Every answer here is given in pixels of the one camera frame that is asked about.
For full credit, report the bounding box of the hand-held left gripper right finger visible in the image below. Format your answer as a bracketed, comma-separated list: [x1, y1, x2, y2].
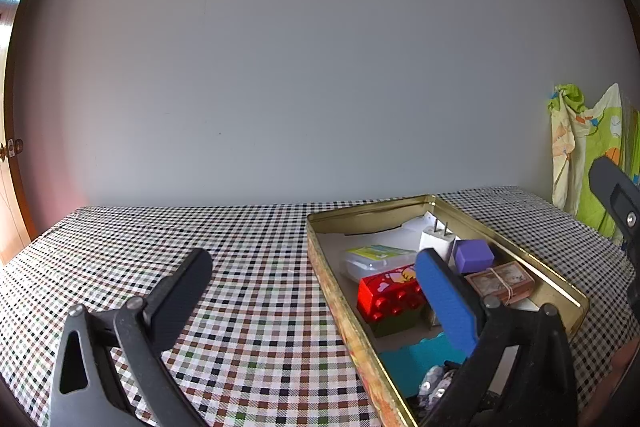
[415, 249, 581, 427]

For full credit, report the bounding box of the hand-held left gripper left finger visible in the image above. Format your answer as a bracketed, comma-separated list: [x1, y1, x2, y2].
[47, 248, 213, 427]

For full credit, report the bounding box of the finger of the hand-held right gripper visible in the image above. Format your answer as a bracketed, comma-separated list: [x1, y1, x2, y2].
[588, 155, 640, 239]

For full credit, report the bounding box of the purple box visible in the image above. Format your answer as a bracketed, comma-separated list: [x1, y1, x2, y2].
[452, 239, 496, 276]

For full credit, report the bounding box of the white charger adapter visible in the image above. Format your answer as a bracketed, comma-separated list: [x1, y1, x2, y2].
[419, 216, 460, 271]

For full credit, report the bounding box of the green toy brick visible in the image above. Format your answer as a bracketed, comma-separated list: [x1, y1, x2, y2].
[369, 304, 429, 339]

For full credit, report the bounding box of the red toy brick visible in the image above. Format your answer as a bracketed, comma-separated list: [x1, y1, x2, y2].
[356, 267, 426, 323]

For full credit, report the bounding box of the brown banded card stack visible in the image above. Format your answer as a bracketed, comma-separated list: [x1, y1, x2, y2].
[464, 261, 536, 307]

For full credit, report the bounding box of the clear plastic box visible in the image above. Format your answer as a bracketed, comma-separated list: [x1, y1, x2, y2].
[343, 245, 420, 282]

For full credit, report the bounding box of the teal toy brick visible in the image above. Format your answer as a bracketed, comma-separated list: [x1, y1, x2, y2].
[378, 335, 469, 401]

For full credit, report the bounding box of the gold tin box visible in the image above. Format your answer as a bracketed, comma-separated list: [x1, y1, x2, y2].
[306, 194, 590, 427]

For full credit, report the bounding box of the person's right forearm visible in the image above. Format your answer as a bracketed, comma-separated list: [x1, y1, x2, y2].
[607, 344, 640, 391]

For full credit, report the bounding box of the checkered tablecloth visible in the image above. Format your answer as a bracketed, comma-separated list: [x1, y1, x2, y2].
[0, 186, 640, 427]

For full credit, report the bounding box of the green yellow printed cloth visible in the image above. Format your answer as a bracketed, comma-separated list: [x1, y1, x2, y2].
[547, 82, 640, 239]

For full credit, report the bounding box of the white paper liner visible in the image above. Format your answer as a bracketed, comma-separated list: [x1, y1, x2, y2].
[319, 211, 543, 314]

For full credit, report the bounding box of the wooden door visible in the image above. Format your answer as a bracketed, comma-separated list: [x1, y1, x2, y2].
[0, 0, 67, 266]

